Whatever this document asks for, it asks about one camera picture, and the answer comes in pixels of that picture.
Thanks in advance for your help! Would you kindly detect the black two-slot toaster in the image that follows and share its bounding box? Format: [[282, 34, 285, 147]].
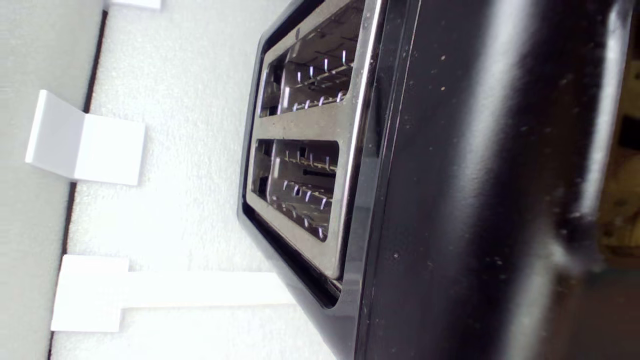
[[237, 0, 640, 360]]

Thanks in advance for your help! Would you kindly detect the white clip with long strip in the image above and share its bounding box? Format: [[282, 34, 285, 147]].
[[50, 254, 297, 333]]

